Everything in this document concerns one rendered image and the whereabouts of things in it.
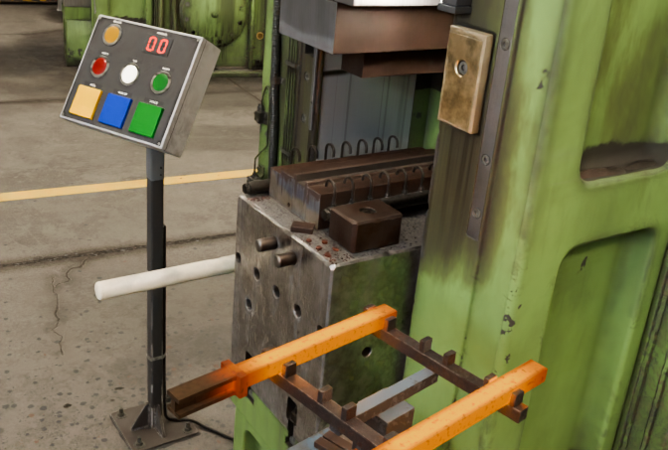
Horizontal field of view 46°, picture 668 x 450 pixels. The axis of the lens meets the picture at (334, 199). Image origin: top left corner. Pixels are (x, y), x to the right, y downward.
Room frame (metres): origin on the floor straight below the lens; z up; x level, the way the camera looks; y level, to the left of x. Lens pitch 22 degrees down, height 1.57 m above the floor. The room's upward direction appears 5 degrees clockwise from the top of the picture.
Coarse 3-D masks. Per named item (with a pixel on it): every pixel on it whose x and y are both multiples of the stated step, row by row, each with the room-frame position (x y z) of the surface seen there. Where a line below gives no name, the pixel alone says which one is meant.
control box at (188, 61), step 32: (96, 32) 1.98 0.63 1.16; (128, 32) 1.94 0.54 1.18; (160, 32) 1.90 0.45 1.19; (128, 64) 1.89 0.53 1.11; (160, 64) 1.85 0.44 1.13; (192, 64) 1.82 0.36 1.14; (128, 96) 1.84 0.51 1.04; (160, 96) 1.80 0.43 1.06; (192, 96) 1.82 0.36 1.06; (96, 128) 1.83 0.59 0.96; (160, 128) 1.75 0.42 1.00
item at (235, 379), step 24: (384, 312) 1.11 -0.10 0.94; (312, 336) 1.02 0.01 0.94; (336, 336) 1.02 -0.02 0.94; (360, 336) 1.06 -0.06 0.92; (264, 360) 0.94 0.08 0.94; (288, 360) 0.96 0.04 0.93; (192, 384) 0.86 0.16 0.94; (216, 384) 0.87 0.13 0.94; (240, 384) 0.89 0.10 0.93; (168, 408) 0.85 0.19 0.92; (192, 408) 0.85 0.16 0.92
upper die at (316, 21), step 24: (288, 0) 1.59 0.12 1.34; (312, 0) 1.52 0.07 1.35; (288, 24) 1.58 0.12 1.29; (312, 24) 1.51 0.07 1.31; (336, 24) 1.45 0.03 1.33; (360, 24) 1.48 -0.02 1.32; (384, 24) 1.52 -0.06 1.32; (408, 24) 1.55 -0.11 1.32; (432, 24) 1.59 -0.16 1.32; (336, 48) 1.46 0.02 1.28; (360, 48) 1.49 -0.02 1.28; (384, 48) 1.52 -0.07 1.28; (408, 48) 1.55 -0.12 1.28; (432, 48) 1.59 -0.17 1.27
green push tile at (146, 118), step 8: (144, 104) 1.80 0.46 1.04; (136, 112) 1.79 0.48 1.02; (144, 112) 1.79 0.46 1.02; (152, 112) 1.78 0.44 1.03; (160, 112) 1.77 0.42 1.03; (136, 120) 1.78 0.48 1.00; (144, 120) 1.77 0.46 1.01; (152, 120) 1.77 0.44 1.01; (128, 128) 1.78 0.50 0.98; (136, 128) 1.77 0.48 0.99; (144, 128) 1.76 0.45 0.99; (152, 128) 1.75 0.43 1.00; (152, 136) 1.75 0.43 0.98
